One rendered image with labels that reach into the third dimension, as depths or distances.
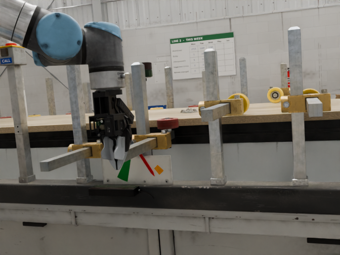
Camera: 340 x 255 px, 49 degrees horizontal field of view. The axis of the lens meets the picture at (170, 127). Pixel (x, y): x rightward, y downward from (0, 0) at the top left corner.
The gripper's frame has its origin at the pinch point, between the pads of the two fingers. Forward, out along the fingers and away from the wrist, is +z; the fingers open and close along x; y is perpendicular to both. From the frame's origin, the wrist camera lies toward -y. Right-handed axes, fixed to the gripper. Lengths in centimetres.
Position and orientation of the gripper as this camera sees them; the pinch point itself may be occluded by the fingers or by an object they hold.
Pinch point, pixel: (118, 164)
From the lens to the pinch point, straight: 101.9
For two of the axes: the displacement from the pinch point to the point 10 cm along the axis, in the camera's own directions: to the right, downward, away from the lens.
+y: -3.3, 1.0, -9.4
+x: 9.4, -0.4, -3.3
